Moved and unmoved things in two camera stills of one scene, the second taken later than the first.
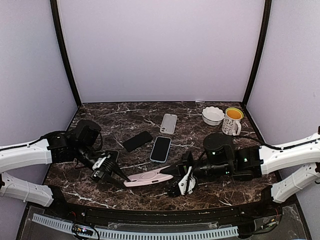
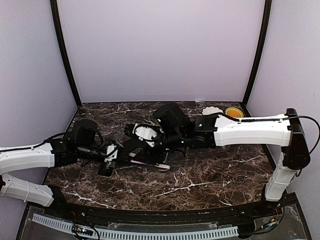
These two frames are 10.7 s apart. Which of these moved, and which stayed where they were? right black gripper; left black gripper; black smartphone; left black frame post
Moved: right black gripper; left black gripper
Stayed: left black frame post; black smartphone
